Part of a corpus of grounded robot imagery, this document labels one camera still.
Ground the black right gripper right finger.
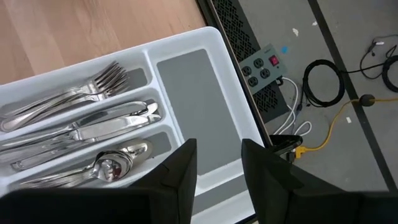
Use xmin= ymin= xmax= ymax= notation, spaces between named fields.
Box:
xmin=241 ymin=138 xmax=398 ymax=224

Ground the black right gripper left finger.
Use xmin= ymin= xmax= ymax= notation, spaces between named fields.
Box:
xmin=0 ymin=138 xmax=198 ymax=224

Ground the silver spoon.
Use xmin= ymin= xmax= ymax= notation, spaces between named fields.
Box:
xmin=24 ymin=146 xmax=147 ymax=187
xmin=20 ymin=151 xmax=134 ymax=189
xmin=27 ymin=141 xmax=150 ymax=186
xmin=18 ymin=151 xmax=133 ymax=189
xmin=30 ymin=138 xmax=154 ymax=184
xmin=21 ymin=149 xmax=137 ymax=187

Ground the silver fork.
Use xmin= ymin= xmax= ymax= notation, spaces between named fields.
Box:
xmin=0 ymin=60 xmax=121 ymax=119
xmin=0 ymin=64 xmax=125 ymax=122
xmin=0 ymin=79 xmax=131 ymax=133
xmin=0 ymin=68 xmax=128 ymax=125
xmin=0 ymin=74 xmax=130 ymax=129

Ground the white cutlery tray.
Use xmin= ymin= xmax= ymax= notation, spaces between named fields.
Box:
xmin=0 ymin=26 xmax=266 ymax=224

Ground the grey power strip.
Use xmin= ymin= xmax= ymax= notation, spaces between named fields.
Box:
xmin=238 ymin=43 xmax=289 ymax=96

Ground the yellow cable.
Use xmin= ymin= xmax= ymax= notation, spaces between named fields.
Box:
xmin=294 ymin=94 xmax=398 ymax=157

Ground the coiled black cable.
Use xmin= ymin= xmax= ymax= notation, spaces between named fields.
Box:
xmin=381 ymin=55 xmax=398 ymax=93
xmin=302 ymin=58 xmax=346 ymax=108

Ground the black cable with white plug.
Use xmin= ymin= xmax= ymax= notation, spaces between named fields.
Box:
xmin=345 ymin=34 xmax=398 ymax=80

